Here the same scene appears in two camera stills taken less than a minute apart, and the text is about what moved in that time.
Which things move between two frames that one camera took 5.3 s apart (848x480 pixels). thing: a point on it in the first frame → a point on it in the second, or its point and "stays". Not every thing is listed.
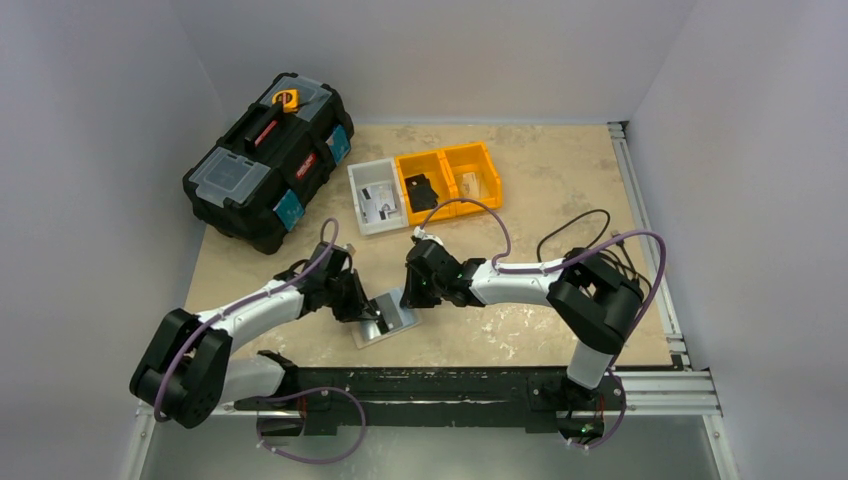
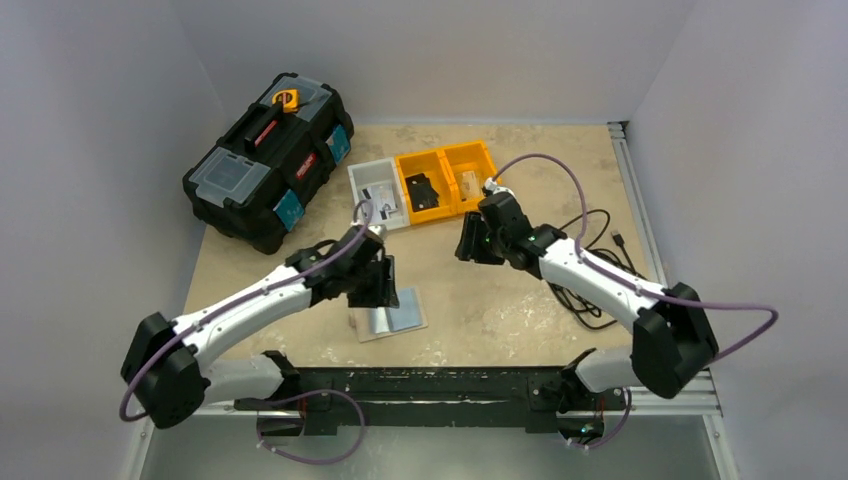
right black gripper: x=416 y=278 → x=480 y=237
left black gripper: x=354 y=296 → x=374 y=281
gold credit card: x=469 y=185 stays
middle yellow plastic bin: x=425 y=181 stays
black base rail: x=553 y=404 stays
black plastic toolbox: x=267 y=169 stays
